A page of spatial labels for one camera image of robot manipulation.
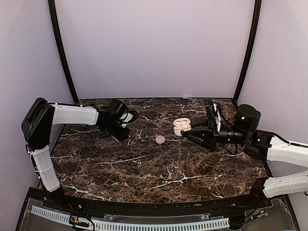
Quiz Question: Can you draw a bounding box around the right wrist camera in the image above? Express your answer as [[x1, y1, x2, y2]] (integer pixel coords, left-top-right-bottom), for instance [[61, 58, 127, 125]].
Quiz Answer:
[[205, 100, 222, 133]]

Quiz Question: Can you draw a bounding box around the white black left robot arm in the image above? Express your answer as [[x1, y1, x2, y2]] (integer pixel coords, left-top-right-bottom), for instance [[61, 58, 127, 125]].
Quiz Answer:
[[21, 98, 138, 210]]

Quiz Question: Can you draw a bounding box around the pink earbud charging case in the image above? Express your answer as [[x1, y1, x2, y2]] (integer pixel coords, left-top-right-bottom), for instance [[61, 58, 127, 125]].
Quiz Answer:
[[155, 135, 166, 144]]

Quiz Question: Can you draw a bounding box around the black frame post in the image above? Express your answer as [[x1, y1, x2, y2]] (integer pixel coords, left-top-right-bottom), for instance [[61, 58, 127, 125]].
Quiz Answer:
[[48, 0, 79, 104], [232, 0, 262, 105]]

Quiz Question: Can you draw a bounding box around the black right frame post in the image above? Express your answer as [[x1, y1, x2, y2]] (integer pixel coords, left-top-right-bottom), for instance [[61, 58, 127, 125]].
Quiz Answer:
[[232, 0, 262, 105]]

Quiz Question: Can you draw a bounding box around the white slotted cable duct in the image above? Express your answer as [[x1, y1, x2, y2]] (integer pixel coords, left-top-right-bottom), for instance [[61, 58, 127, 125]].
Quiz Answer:
[[30, 206, 230, 231]]

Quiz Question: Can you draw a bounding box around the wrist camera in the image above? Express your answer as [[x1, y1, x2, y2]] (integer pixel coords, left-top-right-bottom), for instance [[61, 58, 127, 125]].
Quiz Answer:
[[119, 110, 138, 128], [205, 100, 222, 133]]

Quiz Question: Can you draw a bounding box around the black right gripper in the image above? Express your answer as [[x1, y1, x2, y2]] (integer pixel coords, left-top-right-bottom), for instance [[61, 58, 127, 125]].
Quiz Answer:
[[183, 118, 250, 152]]

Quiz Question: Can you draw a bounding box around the black front aluminium rail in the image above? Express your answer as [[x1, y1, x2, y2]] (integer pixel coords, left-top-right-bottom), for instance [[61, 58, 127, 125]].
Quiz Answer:
[[37, 190, 272, 217]]

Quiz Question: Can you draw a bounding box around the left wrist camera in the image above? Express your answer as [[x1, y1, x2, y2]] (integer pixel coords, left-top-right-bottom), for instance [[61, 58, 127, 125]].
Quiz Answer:
[[119, 110, 138, 128]]

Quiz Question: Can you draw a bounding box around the white charging case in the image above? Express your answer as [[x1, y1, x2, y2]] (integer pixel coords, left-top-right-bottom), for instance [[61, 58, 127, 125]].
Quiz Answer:
[[173, 118, 192, 137]]

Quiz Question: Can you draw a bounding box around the black left frame post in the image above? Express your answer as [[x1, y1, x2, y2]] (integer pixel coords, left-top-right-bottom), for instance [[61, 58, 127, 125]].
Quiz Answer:
[[48, 0, 79, 104]]

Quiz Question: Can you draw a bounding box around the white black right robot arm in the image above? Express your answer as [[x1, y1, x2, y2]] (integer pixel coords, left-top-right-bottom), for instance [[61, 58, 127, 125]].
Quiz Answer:
[[174, 101, 308, 209]]

